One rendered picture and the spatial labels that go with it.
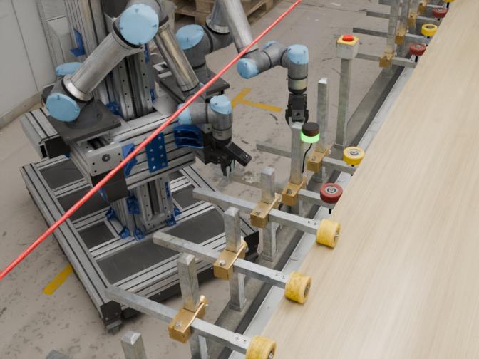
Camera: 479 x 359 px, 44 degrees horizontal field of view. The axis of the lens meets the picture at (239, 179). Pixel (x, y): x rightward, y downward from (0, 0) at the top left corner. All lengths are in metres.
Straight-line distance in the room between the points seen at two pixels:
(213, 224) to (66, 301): 0.82
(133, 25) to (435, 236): 1.17
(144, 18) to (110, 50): 0.17
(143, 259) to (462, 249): 1.54
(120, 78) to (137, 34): 0.51
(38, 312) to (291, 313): 1.68
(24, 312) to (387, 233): 1.88
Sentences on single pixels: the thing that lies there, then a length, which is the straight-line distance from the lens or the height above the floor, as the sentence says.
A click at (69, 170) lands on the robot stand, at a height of 0.21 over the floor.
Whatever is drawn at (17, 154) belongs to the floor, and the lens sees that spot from 4.25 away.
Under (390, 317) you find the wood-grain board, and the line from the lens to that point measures 1.76.
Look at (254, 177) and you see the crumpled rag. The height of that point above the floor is 0.88.
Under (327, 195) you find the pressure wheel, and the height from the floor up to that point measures 0.91.
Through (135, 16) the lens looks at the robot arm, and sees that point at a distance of 1.95.
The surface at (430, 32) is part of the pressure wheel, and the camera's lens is 3.37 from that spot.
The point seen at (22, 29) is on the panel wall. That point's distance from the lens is 4.60.
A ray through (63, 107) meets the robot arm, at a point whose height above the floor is 1.21.
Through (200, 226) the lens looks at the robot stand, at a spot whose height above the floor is 0.21.
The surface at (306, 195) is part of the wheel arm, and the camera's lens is 2.18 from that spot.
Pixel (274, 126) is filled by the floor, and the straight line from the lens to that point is 4.13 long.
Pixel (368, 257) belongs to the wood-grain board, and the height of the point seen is 0.90.
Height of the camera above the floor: 2.25
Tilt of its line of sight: 38 degrees down
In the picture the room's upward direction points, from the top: 3 degrees counter-clockwise
